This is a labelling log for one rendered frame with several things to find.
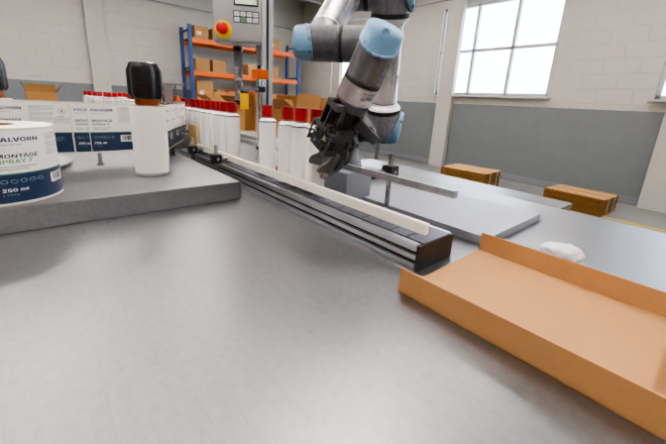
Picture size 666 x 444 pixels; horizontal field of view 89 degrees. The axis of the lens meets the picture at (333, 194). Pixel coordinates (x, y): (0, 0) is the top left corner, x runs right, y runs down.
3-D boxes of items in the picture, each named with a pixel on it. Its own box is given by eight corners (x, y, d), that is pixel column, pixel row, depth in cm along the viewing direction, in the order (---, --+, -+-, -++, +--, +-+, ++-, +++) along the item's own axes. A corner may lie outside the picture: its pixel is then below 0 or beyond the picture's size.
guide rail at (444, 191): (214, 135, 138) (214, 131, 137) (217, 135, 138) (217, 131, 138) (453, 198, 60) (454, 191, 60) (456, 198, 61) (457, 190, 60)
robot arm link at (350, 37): (348, 20, 75) (339, 28, 66) (398, 20, 73) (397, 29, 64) (347, 56, 79) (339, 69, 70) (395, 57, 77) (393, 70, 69)
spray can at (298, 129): (285, 184, 91) (286, 107, 86) (301, 182, 94) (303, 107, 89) (296, 189, 87) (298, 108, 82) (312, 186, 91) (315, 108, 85)
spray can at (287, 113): (274, 180, 95) (274, 105, 89) (288, 178, 98) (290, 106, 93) (283, 184, 91) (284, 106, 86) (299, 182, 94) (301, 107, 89)
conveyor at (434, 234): (159, 144, 177) (158, 136, 176) (174, 144, 183) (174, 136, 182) (421, 265, 58) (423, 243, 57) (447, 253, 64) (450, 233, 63)
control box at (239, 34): (219, 45, 126) (217, -12, 121) (266, 49, 128) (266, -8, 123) (213, 41, 116) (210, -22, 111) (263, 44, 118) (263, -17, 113)
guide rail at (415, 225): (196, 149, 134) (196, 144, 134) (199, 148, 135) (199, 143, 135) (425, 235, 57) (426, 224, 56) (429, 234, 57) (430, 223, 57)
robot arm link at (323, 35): (331, -39, 101) (285, 21, 68) (368, -40, 99) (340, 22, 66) (333, 4, 109) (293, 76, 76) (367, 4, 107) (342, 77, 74)
